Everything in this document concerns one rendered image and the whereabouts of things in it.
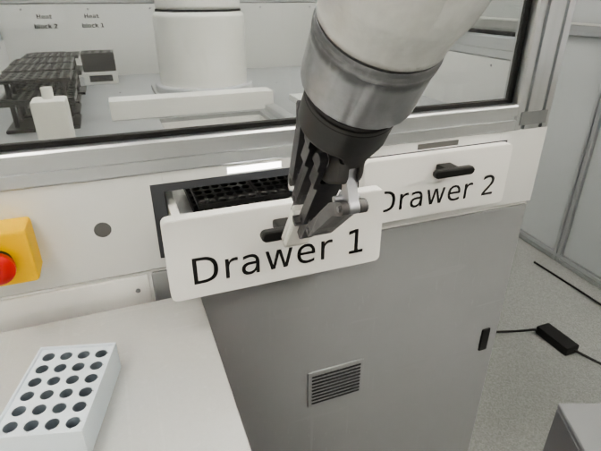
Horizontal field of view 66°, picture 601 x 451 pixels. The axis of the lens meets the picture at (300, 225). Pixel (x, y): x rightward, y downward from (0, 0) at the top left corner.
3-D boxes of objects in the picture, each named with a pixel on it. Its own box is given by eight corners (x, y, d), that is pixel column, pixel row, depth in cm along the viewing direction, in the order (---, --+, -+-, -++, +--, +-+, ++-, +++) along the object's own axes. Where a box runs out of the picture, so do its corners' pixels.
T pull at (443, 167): (474, 174, 76) (476, 165, 75) (435, 180, 73) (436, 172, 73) (460, 167, 79) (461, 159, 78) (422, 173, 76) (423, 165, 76)
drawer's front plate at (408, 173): (502, 201, 86) (513, 143, 81) (360, 227, 76) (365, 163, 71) (495, 198, 87) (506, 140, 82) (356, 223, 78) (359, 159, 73)
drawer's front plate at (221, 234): (379, 259, 67) (385, 188, 62) (172, 303, 58) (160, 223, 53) (373, 254, 68) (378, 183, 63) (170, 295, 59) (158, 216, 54)
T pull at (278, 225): (321, 234, 57) (321, 223, 56) (262, 244, 54) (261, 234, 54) (309, 221, 60) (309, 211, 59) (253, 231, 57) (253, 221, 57)
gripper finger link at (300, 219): (357, 142, 40) (363, 155, 40) (325, 212, 50) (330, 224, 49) (316, 147, 39) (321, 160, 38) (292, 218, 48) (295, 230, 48)
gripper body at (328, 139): (421, 129, 34) (377, 198, 42) (378, 49, 38) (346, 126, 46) (328, 139, 32) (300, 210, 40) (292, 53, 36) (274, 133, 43)
